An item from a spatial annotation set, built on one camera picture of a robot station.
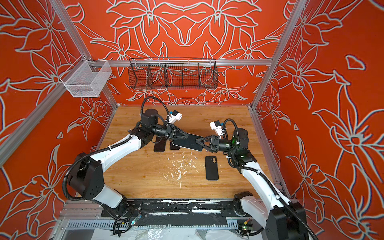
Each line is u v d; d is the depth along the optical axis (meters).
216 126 0.67
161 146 0.97
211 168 0.86
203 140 0.64
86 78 0.92
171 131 0.66
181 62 0.92
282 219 0.38
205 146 0.67
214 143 0.61
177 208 0.74
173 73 0.99
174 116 0.70
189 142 0.67
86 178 0.44
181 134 0.68
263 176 0.49
